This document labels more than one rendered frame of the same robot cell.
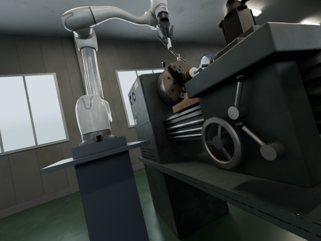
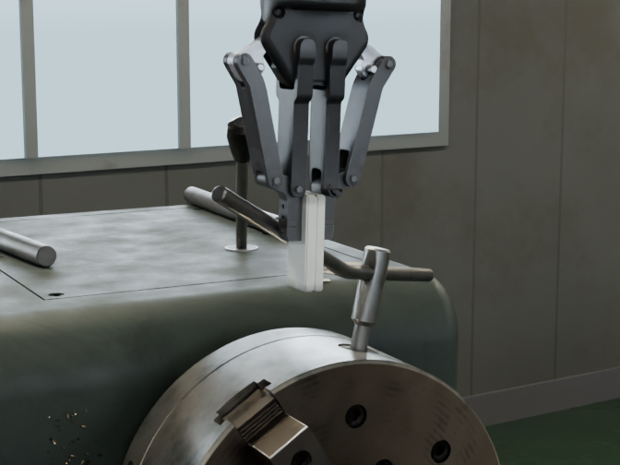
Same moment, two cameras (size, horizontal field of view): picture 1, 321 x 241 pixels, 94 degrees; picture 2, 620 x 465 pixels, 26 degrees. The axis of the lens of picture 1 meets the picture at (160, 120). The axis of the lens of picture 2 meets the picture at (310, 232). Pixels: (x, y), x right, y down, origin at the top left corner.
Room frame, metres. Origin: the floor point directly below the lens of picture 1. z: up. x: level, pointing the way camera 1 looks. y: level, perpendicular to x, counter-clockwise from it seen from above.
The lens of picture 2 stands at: (0.05, -0.09, 1.52)
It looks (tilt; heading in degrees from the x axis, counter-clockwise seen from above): 10 degrees down; 354
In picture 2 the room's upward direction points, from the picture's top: straight up
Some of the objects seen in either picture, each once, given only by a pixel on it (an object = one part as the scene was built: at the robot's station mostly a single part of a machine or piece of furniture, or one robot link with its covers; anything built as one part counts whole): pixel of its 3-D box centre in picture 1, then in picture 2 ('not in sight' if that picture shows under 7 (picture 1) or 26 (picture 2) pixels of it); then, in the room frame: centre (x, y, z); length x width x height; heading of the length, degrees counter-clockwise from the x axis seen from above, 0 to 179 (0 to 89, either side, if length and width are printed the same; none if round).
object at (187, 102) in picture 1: (211, 98); not in sight; (0.85, -0.31, 0.89); 0.36 x 0.30 x 0.04; 112
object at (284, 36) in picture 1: (275, 66); not in sight; (0.49, -0.41, 0.90); 0.53 x 0.30 x 0.06; 112
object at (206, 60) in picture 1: (207, 63); not in sight; (0.46, -0.18, 0.95); 0.07 x 0.04 x 0.04; 112
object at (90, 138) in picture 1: (97, 137); not in sight; (0.83, 0.36, 0.83); 0.22 x 0.18 x 0.06; 26
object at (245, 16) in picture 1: (239, 28); not in sight; (0.53, -0.36, 1.07); 0.07 x 0.07 x 0.10; 22
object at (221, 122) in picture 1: (242, 126); not in sight; (0.43, -0.22, 0.73); 0.27 x 0.12 x 0.27; 22
